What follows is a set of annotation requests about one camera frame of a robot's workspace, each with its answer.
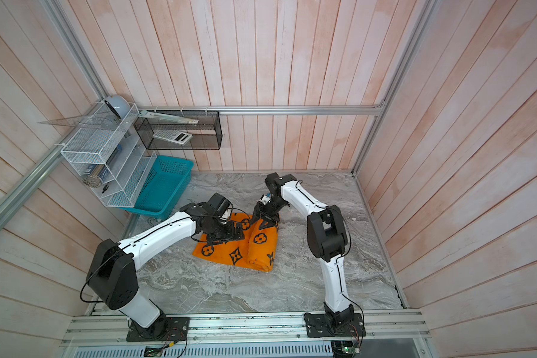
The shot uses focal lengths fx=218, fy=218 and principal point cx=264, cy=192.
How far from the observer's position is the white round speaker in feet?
2.71

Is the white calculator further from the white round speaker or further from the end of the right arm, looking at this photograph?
the end of the right arm

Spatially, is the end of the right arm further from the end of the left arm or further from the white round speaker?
the white round speaker
